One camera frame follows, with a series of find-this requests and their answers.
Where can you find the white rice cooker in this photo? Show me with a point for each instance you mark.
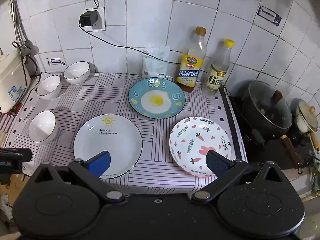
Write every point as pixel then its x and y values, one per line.
pixel 11 80

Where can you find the clear vinegar bottle yellow cap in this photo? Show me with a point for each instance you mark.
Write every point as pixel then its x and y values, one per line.
pixel 218 77

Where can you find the black power adapter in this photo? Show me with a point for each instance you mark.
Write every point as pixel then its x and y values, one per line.
pixel 88 18

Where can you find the cream pot lid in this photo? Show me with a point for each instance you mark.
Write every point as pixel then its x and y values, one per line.
pixel 308 115

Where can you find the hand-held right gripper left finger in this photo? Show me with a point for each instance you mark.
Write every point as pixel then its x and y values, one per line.
pixel 102 163

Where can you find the blue and white wall sticker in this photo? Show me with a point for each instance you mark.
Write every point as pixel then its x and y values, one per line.
pixel 269 15

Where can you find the white bowl with dark rim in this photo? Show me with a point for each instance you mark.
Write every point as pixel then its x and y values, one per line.
pixel 42 127
pixel 77 72
pixel 49 87

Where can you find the striped table cover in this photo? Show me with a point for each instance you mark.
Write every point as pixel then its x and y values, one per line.
pixel 105 97

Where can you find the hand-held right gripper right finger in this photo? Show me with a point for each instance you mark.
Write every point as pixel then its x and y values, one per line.
pixel 217 165

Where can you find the cooking wine bottle yellow label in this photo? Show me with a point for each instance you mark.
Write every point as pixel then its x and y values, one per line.
pixel 190 67

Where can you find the hanging metal ladle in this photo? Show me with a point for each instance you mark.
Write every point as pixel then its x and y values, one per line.
pixel 21 30

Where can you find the white plastic seasoning bag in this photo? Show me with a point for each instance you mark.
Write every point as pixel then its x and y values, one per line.
pixel 155 62

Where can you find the white plate with sun print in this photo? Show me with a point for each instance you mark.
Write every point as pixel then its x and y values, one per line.
pixel 107 140

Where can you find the white wall socket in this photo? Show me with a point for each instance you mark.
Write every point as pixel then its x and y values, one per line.
pixel 100 20

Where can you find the black gas stove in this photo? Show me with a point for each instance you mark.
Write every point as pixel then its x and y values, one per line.
pixel 262 155

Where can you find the small cream enamel pot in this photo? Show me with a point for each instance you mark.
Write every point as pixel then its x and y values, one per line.
pixel 301 122

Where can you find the pink carrot print plate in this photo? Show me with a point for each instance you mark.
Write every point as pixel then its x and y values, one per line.
pixel 200 140

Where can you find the glass wok lid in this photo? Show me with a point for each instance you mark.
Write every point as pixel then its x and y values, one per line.
pixel 265 105

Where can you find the blue plate with egg print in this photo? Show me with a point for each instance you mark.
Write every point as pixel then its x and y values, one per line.
pixel 156 100

